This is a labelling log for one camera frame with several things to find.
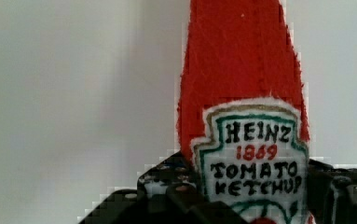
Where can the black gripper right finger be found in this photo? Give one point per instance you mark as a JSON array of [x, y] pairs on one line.
[[332, 193]]

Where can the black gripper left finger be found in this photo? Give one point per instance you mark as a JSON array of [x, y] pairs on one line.
[[166, 194]]

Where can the red plush ketchup bottle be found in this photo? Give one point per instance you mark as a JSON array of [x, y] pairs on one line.
[[242, 121]]

